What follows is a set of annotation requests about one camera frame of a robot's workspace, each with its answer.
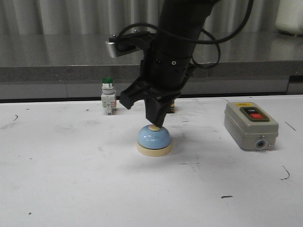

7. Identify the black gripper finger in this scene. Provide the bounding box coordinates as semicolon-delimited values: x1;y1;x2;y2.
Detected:
144;93;180;128
120;77;155;110

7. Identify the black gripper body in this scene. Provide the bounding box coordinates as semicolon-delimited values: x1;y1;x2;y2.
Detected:
138;44;195;101

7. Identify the blue call bell cream base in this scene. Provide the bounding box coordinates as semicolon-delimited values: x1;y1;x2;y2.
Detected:
137;124;172;157

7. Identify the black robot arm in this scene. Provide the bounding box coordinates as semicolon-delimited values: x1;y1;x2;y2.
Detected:
120;0;215;127

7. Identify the grey stone counter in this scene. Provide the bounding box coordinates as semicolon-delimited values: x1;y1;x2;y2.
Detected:
0;32;303;100

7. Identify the white electric rice cooker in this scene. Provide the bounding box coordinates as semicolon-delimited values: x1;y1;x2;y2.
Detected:
275;0;303;35

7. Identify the black selector switch yellow base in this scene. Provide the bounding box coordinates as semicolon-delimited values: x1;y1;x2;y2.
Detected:
166;100;175;114

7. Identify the green push button switch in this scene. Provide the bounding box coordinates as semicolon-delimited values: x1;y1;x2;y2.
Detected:
101;78;116;115

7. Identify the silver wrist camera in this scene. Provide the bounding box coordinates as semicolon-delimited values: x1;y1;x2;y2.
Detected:
105;34;143;59

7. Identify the black camera cable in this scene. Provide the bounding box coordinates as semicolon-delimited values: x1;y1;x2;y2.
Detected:
113;0;255;70

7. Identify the grey on off switch box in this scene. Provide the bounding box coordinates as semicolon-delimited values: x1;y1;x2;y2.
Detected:
224;102;279;150

